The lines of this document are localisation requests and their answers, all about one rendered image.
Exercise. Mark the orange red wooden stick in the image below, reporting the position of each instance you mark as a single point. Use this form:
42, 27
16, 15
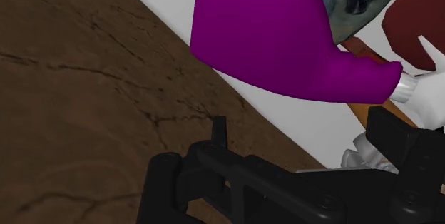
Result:
361, 112

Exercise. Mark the purple bottle with white top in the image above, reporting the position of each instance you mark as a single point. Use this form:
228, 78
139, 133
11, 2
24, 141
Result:
264, 32

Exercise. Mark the dark red angular object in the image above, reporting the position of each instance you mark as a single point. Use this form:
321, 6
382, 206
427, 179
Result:
413, 14

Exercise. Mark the silver white crumpled object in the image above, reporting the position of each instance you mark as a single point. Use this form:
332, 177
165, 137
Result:
365, 153

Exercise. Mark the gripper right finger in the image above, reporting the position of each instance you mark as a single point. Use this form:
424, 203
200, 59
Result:
417, 153

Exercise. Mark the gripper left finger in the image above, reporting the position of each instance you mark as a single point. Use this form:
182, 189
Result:
215, 167

